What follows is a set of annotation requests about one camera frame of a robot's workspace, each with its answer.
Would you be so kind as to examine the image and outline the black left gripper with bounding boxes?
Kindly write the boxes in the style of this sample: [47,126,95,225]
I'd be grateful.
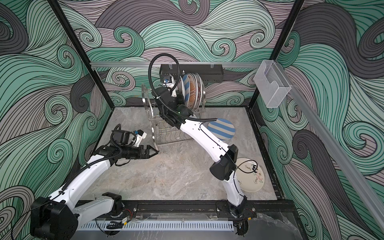
[121,145,158,160]

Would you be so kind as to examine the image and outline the blue cream striped plate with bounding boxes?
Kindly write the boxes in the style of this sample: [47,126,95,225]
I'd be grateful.
[182,74,190,106]

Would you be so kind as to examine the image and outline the white plate red characters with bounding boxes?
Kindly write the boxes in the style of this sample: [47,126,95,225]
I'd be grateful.
[198,75,206,108]

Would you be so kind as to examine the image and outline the cream plate small drawings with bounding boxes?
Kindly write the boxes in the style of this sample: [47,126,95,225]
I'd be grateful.
[236,158,266,193]

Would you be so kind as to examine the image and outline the sunburst plate red green rim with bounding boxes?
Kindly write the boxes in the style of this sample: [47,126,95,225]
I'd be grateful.
[169,75,180,98]

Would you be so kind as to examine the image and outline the white plate teal red rim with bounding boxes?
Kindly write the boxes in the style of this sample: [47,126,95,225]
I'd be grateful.
[178,76,186,101]

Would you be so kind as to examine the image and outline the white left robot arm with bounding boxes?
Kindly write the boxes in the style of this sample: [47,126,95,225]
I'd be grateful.
[30,145,159,240]

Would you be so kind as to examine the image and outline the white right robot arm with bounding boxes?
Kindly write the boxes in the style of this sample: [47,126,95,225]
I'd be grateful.
[151,87,248,217]

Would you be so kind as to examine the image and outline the steel two-tier dish rack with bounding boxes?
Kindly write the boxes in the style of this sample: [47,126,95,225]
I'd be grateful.
[141,84,193,150]

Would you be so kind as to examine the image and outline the blue white striped plate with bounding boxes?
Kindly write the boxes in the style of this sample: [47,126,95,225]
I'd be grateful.
[207,119,236,141]

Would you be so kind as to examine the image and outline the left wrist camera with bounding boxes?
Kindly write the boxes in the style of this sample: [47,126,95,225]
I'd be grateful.
[134,130,147,147]

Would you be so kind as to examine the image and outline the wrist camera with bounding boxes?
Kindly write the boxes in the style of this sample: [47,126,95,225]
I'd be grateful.
[134,130,147,147]
[163,75,175,89]

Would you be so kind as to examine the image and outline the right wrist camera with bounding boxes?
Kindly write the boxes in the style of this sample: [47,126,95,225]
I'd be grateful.
[163,75,175,89]

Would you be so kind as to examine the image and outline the black wall-mounted tray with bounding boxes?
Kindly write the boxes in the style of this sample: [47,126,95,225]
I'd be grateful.
[159,64,224,84]

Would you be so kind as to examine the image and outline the white slotted cable duct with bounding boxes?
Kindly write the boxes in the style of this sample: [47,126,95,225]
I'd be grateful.
[78,220,235,232]

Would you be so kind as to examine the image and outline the clear acrylic wall holder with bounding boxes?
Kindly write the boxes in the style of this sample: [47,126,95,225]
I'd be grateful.
[254,60,292,108]

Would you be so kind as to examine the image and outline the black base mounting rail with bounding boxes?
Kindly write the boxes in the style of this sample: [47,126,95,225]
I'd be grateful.
[56,199,298,220]

